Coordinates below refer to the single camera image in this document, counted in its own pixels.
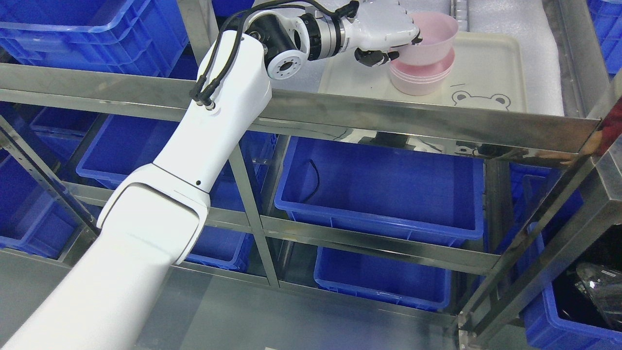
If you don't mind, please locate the blue crate in shelf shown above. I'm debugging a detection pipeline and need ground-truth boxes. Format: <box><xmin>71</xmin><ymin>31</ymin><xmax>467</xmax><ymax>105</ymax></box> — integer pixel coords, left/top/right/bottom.
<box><xmin>274</xmin><ymin>137</ymin><xmax>485</xmax><ymax>247</ymax></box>

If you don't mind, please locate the blue crate lower shelf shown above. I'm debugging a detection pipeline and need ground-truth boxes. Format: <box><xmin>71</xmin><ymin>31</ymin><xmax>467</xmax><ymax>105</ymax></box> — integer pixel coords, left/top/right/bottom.
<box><xmin>313</xmin><ymin>247</ymin><xmax>452</xmax><ymax>312</ymax></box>

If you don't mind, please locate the black motorcycle helmet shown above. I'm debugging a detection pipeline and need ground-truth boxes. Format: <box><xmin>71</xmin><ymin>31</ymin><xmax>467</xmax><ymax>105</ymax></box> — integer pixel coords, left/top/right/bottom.
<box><xmin>554</xmin><ymin>238</ymin><xmax>622</xmax><ymax>332</ymax></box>

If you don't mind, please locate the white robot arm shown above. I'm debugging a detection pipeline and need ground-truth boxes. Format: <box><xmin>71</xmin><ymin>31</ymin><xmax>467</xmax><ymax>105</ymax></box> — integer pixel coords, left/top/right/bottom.
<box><xmin>3</xmin><ymin>0</ymin><xmax>311</xmax><ymax>350</ymax></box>

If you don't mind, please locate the blue crate holding helmet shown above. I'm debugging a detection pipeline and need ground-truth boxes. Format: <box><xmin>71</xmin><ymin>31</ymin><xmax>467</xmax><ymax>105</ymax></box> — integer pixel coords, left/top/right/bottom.
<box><xmin>520</xmin><ymin>225</ymin><xmax>621</xmax><ymax>350</ymax></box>

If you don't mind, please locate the cream tray with bear print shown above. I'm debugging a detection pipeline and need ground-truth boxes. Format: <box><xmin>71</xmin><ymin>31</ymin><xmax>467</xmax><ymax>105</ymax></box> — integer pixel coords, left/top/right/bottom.
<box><xmin>318</xmin><ymin>33</ymin><xmax>527</xmax><ymax>112</ymax></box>

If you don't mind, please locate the pink ikea bowl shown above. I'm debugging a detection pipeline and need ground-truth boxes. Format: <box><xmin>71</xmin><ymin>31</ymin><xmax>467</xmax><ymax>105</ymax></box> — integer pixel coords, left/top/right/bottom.
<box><xmin>397</xmin><ymin>12</ymin><xmax>459</xmax><ymax>66</ymax></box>

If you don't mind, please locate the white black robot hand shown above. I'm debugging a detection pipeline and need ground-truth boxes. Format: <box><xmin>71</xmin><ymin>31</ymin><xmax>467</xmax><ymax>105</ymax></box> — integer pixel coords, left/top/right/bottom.
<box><xmin>338</xmin><ymin>0</ymin><xmax>420</xmax><ymax>67</ymax></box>

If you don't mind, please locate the stack of pink bowls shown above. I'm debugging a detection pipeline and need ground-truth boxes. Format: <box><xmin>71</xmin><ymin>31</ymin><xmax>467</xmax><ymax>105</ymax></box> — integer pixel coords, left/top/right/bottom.
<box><xmin>389</xmin><ymin>49</ymin><xmax>455</xmax><ymax>97</ymax></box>

